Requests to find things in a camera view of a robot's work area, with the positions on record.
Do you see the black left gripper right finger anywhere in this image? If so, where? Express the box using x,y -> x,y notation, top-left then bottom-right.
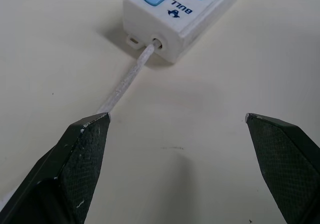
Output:
245,113 -> 320,224

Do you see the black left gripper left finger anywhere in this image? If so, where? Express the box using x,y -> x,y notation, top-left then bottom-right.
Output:
0,112 -> 112,224

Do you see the white power strip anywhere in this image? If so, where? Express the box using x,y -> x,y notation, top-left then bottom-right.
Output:
122,0 -> 250,64

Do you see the white power strip cable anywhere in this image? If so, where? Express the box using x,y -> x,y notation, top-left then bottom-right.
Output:
0,39 -> 164,205

